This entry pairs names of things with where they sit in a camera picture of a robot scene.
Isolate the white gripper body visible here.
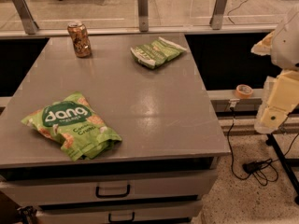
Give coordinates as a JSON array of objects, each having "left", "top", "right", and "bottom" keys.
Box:
[{"left": 266, "top": 70, "right": 299, "bottom": 114}]

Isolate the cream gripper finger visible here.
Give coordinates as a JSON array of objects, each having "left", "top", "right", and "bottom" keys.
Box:
[
  {"left": 251, "top": 31, "right": 275, "bottom": 56},
  {"left": 254, "top": 105, "right": 288, "bottom": 134}
]

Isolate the green dang rice chip bag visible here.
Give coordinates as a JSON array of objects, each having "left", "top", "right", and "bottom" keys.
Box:
[{"left": 21, "top": 92, "right": 122, "bottom": 161}]

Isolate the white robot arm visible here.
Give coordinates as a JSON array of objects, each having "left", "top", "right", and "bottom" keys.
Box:
[{"left": 251, "top": 4, "right": 299, "bottom": 133}]

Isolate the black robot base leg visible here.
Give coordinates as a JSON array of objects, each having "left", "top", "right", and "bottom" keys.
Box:
[{"left": 266, "top": 134, "right": 299, "bottom": 205}]

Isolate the green jalapeno chip bag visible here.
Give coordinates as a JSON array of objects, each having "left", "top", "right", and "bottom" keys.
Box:
[{"left": 130, "top": 37, "right": 186, "bottom": 69}]

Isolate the roll of tan tape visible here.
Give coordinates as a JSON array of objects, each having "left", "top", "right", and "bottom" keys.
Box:
[{"left": 235, "top": 84, "right": 253, "bottom": 99}]

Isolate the lower grey drawer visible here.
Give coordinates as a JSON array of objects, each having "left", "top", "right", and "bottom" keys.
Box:
[{"left": 36, "top": 201, "right": 203, "bottom": 224}]

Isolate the grey drawer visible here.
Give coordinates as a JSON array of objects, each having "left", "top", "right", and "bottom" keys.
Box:
[
  {"left": 36, "top": 201, "right": 203, "bottom": 224},
  {"left": 0, "top": 170, "right": 217, "bottom": 206}
]

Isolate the brown soda can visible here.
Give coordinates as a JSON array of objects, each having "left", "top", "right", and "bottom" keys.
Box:
[{"left": 67, "top": 21, "right": 92, "bottom": 58}]

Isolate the upper grey drawer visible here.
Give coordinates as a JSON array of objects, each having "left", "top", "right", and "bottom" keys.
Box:
[{"left": 0, "top": 170, "right": 217, "bottom": 206}]

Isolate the black floor cable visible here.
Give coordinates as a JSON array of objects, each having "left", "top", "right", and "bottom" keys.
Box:
[{"left": 226, "top": 0, "right": 265, "bottom": 25}]

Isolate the black power cable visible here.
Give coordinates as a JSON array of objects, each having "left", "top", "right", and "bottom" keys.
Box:
[{"left": 226, "top": 106, "right": 299, "bottom": 187}]

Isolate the right metal bracket post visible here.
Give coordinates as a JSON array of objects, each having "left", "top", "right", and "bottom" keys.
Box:
[{"left": 209, "top": 0, "right": 227, "bottom": 30}]

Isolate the metal bracket post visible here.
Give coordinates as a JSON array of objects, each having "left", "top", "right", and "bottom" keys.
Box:
[
  {"left": 209, "top": 0, "right": 227, "bottom": 30},
  {"left": 137, "top": 0, "right": 149, "bottom": 32},
  {"left": 12, "top": 0, "right": 39, "bottom": 35}
]

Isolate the middle metal bracket post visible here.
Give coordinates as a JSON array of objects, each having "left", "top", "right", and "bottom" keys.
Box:
[{"left": 137, "top": 0, "right": 149, "bottom": 32}]

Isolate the black lower drawer handle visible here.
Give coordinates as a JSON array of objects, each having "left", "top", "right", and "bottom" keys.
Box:
[{"left": 108, "top": 212, "right": 135, "bottom": 224}]

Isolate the black drawer handle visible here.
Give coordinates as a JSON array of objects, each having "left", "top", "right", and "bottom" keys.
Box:
[
  {"left": 108, "top": 212, "right": 135, "bottom": 224},
  {"left": 95, "top": 184, "right": 131, "bottom": 199}
]

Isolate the black upper drawer handle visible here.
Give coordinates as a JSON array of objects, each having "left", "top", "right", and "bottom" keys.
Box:
[{"left": 95, "top": 184, "right": 131, "bottom": 199}]

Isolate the left metal bracket post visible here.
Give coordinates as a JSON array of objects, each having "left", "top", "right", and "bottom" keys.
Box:
[{"left": 12, "top": 0, "right": 39, "bottom": 35}]

